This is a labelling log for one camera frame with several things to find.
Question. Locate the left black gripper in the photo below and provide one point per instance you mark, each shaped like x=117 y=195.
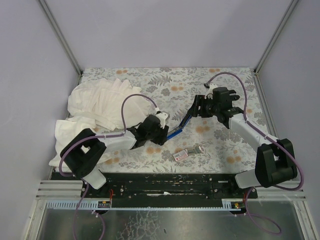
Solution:
x=163 y=136

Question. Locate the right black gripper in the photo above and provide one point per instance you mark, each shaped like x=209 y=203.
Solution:
x=197 y=106

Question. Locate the blue stapler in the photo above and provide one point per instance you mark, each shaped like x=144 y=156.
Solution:
x=172 y=133

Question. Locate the metal staple strip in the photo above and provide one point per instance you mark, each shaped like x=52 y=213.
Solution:
x=194 y=150

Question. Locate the red white staple box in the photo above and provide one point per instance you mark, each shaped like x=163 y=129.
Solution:
x=180 y=155

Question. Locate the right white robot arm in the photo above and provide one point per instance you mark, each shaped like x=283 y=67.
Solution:
x=273 y=164

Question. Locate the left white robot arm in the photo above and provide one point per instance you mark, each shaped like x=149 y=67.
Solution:
x=82 y=154

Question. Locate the black stapler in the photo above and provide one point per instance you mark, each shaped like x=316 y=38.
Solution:
x=233 y=95

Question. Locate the floral tablecloth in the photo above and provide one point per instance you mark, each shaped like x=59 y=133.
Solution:
x=174 y=91

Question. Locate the white cloth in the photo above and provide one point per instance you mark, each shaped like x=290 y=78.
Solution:
x=103 y=103

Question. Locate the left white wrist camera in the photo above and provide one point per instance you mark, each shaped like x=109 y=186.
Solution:
x=162 y=116

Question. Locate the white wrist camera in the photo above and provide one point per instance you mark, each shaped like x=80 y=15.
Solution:
x=209 y=90
x=162 y=116

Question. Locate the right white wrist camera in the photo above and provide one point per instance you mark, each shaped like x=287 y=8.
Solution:
x=209 y=90

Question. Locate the white slotted cable duct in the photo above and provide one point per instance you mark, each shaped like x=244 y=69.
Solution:
x=206 y=205

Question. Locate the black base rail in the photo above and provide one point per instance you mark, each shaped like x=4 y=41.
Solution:
x=169 y=187

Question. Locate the right aluminium frame post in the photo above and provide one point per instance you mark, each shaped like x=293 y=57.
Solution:
x=273 y=40

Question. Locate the aluminium frame post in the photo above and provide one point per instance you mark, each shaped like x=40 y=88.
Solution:
x=273 y=40
x=60 y=36

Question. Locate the left aluminium frame post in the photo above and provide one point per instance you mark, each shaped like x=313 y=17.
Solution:
x=60 y=36

